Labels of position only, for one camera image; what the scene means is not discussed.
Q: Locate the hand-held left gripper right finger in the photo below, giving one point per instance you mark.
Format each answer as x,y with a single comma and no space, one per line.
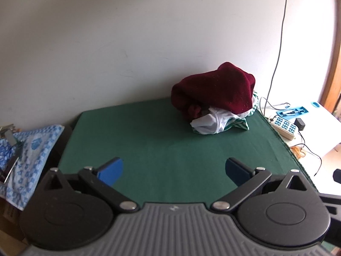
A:
235,172

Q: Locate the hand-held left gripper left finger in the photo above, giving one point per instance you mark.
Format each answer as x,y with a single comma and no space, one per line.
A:
110,172

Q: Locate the dark red knit sweater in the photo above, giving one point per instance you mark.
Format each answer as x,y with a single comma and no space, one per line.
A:
218,88

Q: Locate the green striped garment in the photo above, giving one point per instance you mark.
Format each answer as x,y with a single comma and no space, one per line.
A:
237,124

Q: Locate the white power strip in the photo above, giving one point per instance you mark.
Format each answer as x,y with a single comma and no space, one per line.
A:
283,126

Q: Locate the blue floral cloth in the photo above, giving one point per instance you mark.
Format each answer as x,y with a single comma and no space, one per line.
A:
34,149

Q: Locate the black power adapter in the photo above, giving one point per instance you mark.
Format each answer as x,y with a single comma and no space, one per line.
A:
299,124

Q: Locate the blue tool tray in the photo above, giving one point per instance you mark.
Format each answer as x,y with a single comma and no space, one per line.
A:
302,109

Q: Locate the metal bar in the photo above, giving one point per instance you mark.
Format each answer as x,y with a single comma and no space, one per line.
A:
12,169

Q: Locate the grey metal plate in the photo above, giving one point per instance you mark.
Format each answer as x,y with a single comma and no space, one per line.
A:
10,137

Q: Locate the wooden window frame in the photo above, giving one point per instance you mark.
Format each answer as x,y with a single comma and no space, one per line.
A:
333,85

